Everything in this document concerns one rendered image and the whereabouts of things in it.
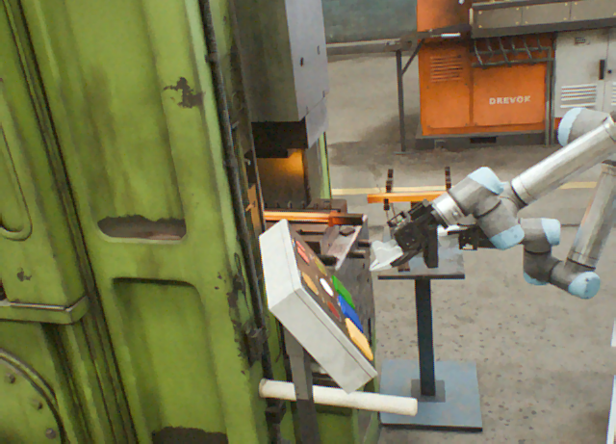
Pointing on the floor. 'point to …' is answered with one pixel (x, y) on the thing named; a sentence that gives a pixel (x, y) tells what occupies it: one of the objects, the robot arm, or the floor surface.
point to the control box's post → (303, 387)
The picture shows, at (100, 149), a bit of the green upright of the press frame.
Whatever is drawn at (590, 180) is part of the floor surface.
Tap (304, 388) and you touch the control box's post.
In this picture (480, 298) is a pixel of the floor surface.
